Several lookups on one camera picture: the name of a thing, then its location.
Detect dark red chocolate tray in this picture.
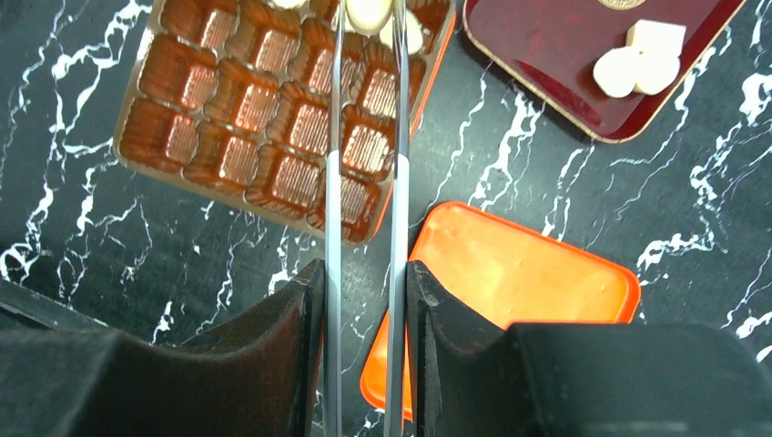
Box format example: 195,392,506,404
462,0,743,143

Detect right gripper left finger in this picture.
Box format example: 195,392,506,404
1,260,324,436

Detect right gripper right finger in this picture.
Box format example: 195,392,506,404
407,261,771,436

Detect round white chocolate piece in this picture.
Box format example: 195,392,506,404
593,46,640,98

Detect metal tongs with white handle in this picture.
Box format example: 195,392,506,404
323,1,411,436

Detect square white chocolate piece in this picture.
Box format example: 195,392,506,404
625,19,687,57

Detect orange chocolate box with tray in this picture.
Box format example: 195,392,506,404
113,1,455,246

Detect orange box lid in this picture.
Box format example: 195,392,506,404
360,202,641,422

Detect oval white chocolate piece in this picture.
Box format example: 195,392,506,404
379,10,423,56

